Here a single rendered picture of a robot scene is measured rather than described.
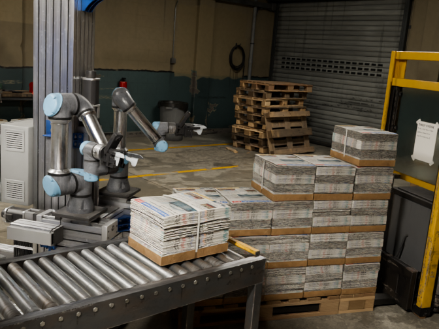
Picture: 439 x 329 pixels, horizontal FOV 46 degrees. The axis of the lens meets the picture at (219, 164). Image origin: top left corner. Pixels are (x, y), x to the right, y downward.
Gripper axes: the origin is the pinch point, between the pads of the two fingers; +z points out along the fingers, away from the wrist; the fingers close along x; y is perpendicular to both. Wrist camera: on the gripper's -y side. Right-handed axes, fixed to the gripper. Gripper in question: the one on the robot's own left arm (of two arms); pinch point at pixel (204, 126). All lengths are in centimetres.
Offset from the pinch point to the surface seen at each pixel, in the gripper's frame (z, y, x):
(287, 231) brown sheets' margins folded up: 52, 55, 47
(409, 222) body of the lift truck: 164, 65, 12
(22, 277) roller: -96, 25, 145
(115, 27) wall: -52, 7, -678
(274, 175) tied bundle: 40, 19, 40
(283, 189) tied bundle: 47, 27, 43
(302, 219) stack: 62, 47, 44
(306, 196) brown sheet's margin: 63, 32, 42
